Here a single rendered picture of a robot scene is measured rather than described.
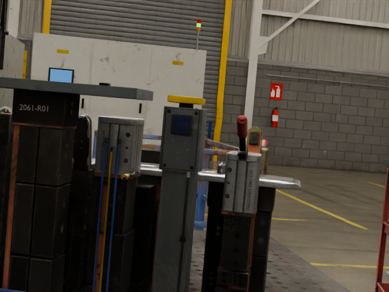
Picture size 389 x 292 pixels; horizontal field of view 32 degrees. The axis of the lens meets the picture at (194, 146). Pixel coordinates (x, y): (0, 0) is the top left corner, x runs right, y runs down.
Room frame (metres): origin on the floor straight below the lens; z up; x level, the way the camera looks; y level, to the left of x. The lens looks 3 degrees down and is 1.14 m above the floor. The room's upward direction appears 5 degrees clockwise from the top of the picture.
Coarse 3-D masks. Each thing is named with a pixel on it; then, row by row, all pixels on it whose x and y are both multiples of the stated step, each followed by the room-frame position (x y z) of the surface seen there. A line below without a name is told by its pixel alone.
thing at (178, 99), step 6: (168, 96) 1.19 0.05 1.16; (174, 96) 1.18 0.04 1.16; (180, 96) 1.18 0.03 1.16; (186, 96) 1.18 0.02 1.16; (174, 102) 1.19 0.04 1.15; (180, 102) 1.18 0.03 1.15; (186, 102) 1.18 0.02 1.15; (192, 102) 1.18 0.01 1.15; (198, 102) 1.18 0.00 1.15; (204, 102) 1.23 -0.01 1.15
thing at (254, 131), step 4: (252, 128) 1.67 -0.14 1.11; (256, 128) 1.66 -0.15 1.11; (248, 132) 1.67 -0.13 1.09; (252, 132) 1.67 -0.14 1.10; (256, 132) 1.66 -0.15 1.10; (260, 132) 1.66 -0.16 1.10; (248, 136) 1.66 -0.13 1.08; (252, 136) 1.66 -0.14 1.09; (256, 136) 1.65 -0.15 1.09; (260, 136) 1.66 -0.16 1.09; (248, 140) 1.66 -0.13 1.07; (252, 140) 1.65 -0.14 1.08; (256, 140) 1.65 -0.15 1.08; (260, 140) 1.66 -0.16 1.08; (248, 144) 1.66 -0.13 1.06; (252, 144) 1.66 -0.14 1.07; (256, 144) 1.66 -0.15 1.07; (260, 144) 1.65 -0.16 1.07; (248, 148) 1.66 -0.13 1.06; (252, 148) 1.66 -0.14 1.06; (256, 148) 1.65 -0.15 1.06; (260, 148) 1.65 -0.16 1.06; (252, 152) 1.65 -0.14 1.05; (256, 152) 1.65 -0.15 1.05
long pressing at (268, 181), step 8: (72, 160) 1.49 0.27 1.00; (144, 168) 1.47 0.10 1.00; (152, 168) 1.47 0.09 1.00; (160, 176) 1.46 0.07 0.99; (200, 176) 1.45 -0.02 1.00; (208, 176) 1.45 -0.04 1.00; (216, 176) 1.45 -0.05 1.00; (224, 176) 1.44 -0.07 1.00; (264, 176) 1.55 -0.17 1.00; (272, 176) 1.57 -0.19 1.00; (280, 176) 1.59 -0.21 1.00; (264, 184) 1.43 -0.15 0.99; (272, 184) 1.43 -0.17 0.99; (280, 184) 1.43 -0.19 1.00; (288, 184) 1.43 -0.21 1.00; (296, 184) 1.43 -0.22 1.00
